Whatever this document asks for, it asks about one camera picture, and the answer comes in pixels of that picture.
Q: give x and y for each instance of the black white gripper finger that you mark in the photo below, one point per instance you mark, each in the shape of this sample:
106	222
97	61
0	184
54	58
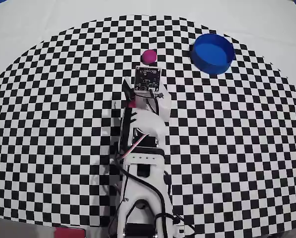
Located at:
129	90

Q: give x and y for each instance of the pink faceted ball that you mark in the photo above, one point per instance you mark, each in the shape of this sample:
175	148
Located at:
149	56

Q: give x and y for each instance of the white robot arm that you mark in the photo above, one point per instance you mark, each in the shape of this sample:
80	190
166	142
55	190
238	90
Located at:
148	171

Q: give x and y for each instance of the blue round box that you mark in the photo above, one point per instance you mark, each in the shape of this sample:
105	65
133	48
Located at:
212	53

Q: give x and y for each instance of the black white checkered mat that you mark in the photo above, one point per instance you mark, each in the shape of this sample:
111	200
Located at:
63	99

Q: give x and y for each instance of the red flat case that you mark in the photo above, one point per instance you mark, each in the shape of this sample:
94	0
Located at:
69	233

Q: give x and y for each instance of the wrist camera board with mount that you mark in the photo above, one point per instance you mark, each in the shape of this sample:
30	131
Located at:
148	79

